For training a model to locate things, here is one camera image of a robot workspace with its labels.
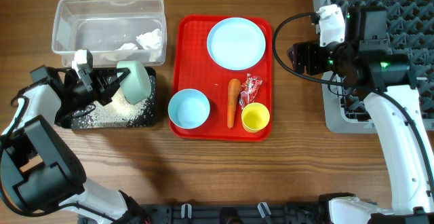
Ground green bowl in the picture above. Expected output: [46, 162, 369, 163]
[117, 61, 152, 105]

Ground white rice pile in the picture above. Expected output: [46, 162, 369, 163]
[77, 88, 152, 129]

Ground white paper napkin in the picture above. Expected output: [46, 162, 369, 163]
[101, 29, 162, 62]

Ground light blue bowl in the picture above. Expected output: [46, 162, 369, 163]
[168, 88, 210, 130]

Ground yellow plastic cup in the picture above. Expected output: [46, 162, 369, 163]
[241, 102, 271, 133]

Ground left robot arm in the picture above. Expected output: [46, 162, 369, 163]
[1, 65, 151, 223]

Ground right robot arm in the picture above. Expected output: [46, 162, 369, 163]
[288, 5, 433, 223]

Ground black waste tray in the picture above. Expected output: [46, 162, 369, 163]
[60, 66, 157, 130]

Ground grey dishwasher rack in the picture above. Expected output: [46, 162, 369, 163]
[313, 0, 433, 134]

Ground clear plastic bin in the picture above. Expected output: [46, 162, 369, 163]
[52, 0, 167, 67]

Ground red candy wrapper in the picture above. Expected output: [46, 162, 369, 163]
[239, 73, 262, 109]

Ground light blue plate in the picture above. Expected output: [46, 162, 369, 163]
[206, 17, 266, 71]

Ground orange carrot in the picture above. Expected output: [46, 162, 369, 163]
[227, 79, 241, 128]

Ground red plastic tray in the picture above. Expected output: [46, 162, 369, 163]
[169, 15, 273, 142]

